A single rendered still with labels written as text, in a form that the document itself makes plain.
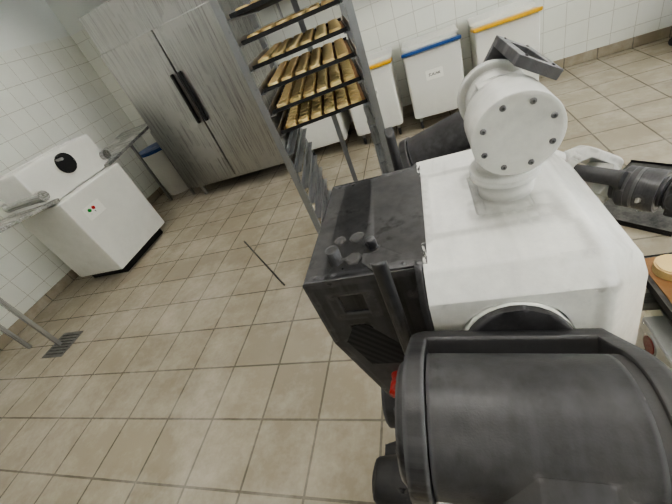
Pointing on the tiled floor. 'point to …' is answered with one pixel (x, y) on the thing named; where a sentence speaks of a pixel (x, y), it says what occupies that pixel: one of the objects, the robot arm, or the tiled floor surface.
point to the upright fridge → (188, 84)
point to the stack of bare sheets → (658, 223)
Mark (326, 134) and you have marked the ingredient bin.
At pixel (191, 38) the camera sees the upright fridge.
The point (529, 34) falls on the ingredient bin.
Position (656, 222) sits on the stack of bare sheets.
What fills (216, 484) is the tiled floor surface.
